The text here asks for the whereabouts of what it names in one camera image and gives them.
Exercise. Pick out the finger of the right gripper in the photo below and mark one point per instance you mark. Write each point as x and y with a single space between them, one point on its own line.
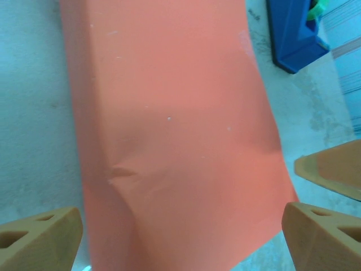
335 169

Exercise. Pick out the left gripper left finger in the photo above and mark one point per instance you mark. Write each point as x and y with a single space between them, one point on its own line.
39 240

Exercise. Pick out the blue tape dispenser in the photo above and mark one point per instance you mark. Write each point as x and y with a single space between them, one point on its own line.
290 36

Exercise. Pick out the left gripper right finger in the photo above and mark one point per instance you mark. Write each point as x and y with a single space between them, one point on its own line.
324 240

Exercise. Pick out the green tape roll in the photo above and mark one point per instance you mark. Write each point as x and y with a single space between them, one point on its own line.
317 9

